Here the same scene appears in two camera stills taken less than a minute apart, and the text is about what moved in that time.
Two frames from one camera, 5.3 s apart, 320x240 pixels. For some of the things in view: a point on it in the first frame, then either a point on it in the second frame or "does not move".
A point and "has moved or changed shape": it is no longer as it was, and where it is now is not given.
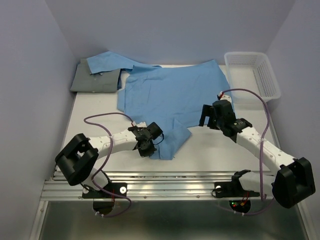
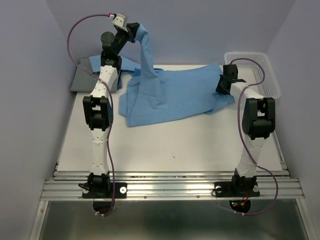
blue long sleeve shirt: x=170 y=96 has moved or changed shape
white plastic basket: x=253 y=71 does not move
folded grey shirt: x=84 y=81 does not move
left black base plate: x=119 y=188 does not move
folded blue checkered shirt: x=119 y=85 does not move
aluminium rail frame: x=144 y=185 does not move
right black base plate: x=232 y=189 does not move
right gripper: x=207 y=110 -> x=218 y=89
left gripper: x=149 y=151 -> x=131 y=28
